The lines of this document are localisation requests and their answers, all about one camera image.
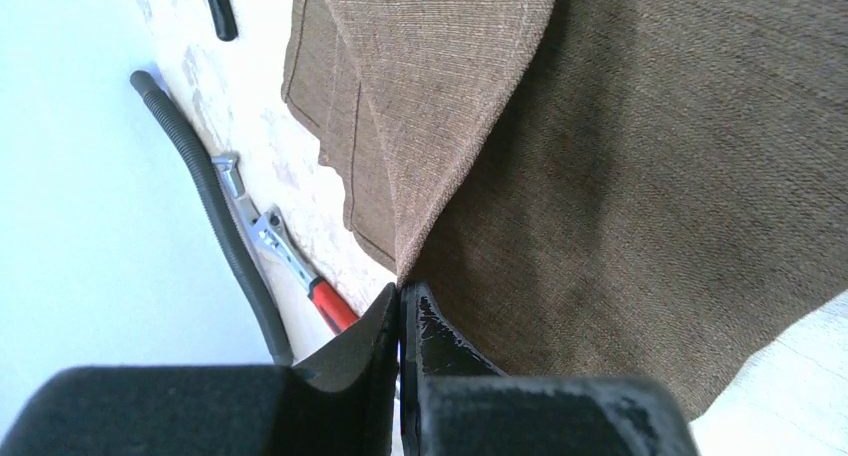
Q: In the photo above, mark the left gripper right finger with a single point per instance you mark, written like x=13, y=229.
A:
x=454, y=401

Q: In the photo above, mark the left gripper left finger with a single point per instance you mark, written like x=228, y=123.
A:
x=338, y=401

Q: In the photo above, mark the red handled adjustable wrench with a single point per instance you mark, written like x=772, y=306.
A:
x=267, y=231

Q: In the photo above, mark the black pliers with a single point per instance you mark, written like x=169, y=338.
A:
x=223, y=20

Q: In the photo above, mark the brown cloth napkin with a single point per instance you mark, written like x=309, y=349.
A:
x=651, y=187

